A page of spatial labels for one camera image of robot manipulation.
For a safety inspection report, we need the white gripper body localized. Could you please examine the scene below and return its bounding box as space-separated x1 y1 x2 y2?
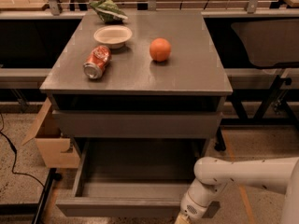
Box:
178 193 221 220

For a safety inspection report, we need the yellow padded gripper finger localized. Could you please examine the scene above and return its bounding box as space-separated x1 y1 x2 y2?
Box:
175 214 191 224

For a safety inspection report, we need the grey drawer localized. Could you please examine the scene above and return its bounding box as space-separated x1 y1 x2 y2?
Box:
52 110 222 139
57 139 202 217

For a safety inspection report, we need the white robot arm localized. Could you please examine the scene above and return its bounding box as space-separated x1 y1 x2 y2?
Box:
175 157 299 224

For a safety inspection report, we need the grey top drawer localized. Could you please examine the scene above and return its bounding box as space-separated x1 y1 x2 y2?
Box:
52 110 222 139

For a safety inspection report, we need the grey drawer cabinet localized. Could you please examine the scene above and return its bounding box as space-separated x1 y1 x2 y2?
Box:
39 10 234 163

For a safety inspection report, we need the brown cardboard box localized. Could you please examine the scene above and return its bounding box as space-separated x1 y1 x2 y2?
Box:
22 99 80 169

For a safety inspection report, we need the orange fruit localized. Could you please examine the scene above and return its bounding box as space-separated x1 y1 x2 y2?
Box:
149 38 171 63

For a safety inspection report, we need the red soda can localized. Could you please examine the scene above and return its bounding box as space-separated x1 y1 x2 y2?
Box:
83 46 111 79

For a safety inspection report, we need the white paper bowl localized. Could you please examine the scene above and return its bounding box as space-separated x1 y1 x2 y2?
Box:
93 25 133 49

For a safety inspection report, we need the green chip bag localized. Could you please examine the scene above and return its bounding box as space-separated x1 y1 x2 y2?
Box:
89 0 128 23

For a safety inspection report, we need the black metal floor rail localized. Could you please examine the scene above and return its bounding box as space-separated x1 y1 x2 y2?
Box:
31 168 62 224

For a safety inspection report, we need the black floor cable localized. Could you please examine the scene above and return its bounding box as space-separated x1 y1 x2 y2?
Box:
0 114 46 189

